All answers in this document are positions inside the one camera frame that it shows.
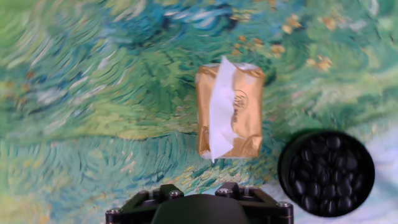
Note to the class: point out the painted landscape print tablecloth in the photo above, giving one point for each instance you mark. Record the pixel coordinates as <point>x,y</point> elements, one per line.
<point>93,93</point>

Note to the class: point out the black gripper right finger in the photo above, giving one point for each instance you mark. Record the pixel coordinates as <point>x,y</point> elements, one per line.
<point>267,210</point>

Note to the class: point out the black round container of stones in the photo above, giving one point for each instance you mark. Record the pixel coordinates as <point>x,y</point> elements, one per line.
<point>326,174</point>

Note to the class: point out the white paper napkin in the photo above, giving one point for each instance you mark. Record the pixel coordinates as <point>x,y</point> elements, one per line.
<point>220,118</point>

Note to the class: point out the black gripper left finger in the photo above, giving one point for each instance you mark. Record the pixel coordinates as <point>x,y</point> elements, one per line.
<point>133,208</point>

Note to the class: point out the gold tissue pack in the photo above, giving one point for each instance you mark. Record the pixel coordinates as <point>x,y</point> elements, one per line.
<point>248,124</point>

